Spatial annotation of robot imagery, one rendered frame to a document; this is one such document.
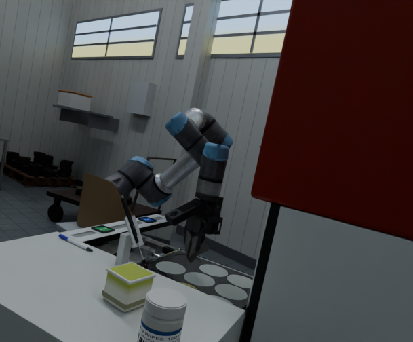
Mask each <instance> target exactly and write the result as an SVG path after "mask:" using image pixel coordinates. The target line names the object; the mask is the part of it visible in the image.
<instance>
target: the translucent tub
mask: <svg viewBox="0 0 413 342"><path fill-rule="evenodd" d="M106 271H107V277H106V284H105V287H104V290H103V291H102V295H103V299H104V300H106V301H108V302H109V303H110V304H112V305H114V306H115V307H116V308H118V309H120V310H121V311H122V312H127V311H130V310H133V309H136V308H138V307H141V306H143V305H144V302H145V299H146V294H147V292H148V291H150V290H151V288H152V285H153V278H154V277H156V274H154V273H153V272H151V271H149V270H147V269H145V268H143V267H141V266H139V265H137V264H135V263H134V262H131V263H126V264H122V265H118V266H114V267H109V268H106Z"/></svg>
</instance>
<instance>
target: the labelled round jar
mask: <svg viewBox="0 0 413 342"><path fill-rule="evenodd" d="M187 302H188V301H187V299H186V297H185V296H184V295H183V294H182V293H180V292H178V291H176V290H173V289H170V288H155V289H152V290H150V291H148V292H147V294H146V299H145V302H144V309H143V312H142V318H141V322H140V329H139V333H138V340H137V342H180V337H181V333H182V327H183V322H184V315H185V312H186V307H187Z"/></svg>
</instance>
